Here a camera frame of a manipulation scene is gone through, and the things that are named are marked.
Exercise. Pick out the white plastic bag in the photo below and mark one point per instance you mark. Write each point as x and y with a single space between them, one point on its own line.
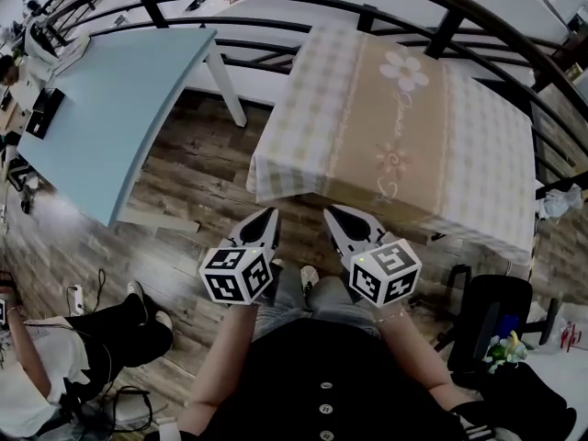
560 202

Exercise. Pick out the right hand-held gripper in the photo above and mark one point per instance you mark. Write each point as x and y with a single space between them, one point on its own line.
386 274

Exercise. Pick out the colourful toy flower bouquet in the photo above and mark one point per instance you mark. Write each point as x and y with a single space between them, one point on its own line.
505 349

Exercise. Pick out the person's left forearm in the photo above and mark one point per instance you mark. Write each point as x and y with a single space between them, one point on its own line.
220 361

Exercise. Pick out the black white-striped garment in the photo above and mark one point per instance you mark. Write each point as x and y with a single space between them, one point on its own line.
473 423

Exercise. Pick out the white hooded garment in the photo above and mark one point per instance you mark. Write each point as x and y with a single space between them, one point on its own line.
39 46

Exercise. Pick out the black office chair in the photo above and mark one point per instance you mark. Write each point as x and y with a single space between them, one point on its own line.
487 310

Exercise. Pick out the light blue table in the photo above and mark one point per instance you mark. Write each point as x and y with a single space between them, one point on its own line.
115 108

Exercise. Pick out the person's grey trousers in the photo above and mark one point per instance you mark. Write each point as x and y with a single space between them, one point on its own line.
331 301

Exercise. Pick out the clear bag with red print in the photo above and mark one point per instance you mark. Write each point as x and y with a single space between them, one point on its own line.
569 331

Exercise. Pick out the grey stand base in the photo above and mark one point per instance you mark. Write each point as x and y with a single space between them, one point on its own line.
133 411

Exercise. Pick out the beige checkered flower tablecloth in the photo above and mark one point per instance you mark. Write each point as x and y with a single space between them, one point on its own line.
395 140

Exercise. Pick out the white power strip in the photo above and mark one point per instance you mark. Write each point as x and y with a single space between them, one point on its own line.
77 299

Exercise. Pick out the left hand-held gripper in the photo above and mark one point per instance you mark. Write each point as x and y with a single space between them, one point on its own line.
229 276

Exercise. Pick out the stack of white papers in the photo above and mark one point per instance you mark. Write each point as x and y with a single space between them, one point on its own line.
71 55

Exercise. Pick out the person's left white shoe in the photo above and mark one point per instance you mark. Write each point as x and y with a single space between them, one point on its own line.
278 263

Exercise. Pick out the black box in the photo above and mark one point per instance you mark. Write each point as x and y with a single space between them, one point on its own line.
46 110

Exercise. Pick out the person's white shoe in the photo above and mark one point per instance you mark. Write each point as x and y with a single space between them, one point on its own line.
308 274
278 263

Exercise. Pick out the person's right white shoe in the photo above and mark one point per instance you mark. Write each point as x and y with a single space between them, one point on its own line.
308 274

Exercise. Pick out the person's right forearm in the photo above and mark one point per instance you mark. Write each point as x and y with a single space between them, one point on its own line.
413 361

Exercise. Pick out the person's black buttoned top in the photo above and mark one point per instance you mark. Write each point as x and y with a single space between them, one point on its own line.
285 384

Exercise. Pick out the black curved metal railing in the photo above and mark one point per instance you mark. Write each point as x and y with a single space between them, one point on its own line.
151 3

